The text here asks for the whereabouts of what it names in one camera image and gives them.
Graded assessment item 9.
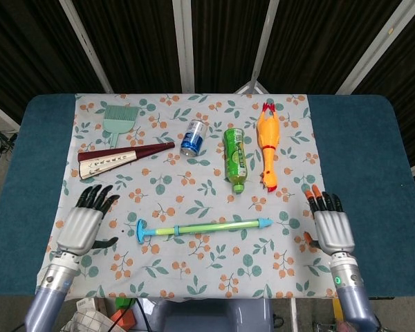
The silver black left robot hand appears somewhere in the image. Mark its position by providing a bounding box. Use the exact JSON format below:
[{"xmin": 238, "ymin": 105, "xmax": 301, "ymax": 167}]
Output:
[{"xmin": 57, "ymin": 184, "xmax": 120, "ymax": 257}]

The silver orange-tipped right robot hand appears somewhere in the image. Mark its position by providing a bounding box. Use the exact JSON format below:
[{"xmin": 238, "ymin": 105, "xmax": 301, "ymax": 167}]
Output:
[{"xmin": 303, "ymin": 184, "xmax": 356, "ymax": 254}]

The green blue toy stick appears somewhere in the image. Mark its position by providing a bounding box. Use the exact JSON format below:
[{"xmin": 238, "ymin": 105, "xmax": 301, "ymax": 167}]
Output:
[{"xmin": 136, "ymin": 218, "xmax": 260, "ymax": 245}]

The translucent blue plastic tube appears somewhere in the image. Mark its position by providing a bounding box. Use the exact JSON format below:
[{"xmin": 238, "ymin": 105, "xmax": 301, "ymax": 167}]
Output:
[{"xmin": 174, "ymin": 217, "xmax": 275, "ymax": 237}]

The dark red folding fan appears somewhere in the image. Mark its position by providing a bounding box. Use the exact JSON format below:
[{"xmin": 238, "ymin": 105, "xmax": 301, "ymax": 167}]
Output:
[{"xmin": 77, "ymin": 141, "xmax": 176, "ymax": 181}]

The white checkered cloth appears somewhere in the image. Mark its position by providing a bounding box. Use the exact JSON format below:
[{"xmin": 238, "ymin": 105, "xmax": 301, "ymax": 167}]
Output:
[{"xmin": 60, "ymin": 299, "xmax": 115, "ymax": 332}]

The teal table cover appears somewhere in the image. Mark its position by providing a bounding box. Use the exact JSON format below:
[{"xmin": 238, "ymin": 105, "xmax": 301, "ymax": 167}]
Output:
[{"xmin": 0, "ymin": 93, "xmax": 415, "ymax": 298}]

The orange block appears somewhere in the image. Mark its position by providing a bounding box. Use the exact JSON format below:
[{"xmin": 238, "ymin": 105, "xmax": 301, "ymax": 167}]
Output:
[{"xmin": 110, "ymin": 309, "xmax": 134, "ymax": 328}]

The mint green hand brush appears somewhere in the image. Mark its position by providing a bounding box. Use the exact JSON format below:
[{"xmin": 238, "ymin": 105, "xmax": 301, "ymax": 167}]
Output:
[{"xmin": 102, "ymin": 104, "xmax": 140, "ymax": 149}]

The yellow rubber chicken toy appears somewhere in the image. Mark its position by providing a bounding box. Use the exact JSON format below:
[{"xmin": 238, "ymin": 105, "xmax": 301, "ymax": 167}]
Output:
[{"xmin": 256, "ymin": 101, "xmax": 282, "ymax": 193}]

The green tea plastic bottle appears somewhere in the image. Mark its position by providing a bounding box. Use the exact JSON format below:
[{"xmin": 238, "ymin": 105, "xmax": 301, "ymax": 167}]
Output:
[{"xmin": 222, "ymin": 127, "xmax": 247, "ymax": 194}]

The floral leaf print tablecloth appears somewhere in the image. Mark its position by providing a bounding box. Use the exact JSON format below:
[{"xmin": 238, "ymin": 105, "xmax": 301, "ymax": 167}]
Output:
[{"xmin": 34, "ymin": 93, "xmax": 335, "ymax": 300}]

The blue drink can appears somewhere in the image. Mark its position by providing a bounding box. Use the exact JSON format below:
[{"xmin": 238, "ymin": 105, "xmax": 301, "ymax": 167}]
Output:
[{"xmin": 180, "ymin": 118, "xmax": 208, "ymax": 157}]

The grey-blue robot torso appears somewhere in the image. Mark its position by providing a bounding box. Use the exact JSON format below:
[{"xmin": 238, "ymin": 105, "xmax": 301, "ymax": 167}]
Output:
[{"xmin": 151, "ymin": 299, "xmax": 274, "ymax": 332}]

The dark brown curtain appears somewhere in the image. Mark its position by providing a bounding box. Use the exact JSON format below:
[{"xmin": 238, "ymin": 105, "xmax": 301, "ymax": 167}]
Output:
[{"xmin": 0, "ymin": 0, "xmax": 415, "ymax": 181}]

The black cable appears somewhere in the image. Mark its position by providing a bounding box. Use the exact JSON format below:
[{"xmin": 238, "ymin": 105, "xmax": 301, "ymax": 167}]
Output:
[{"xmin": 133, "ymin": 297, "xmax": 154, "ymax": 332}]

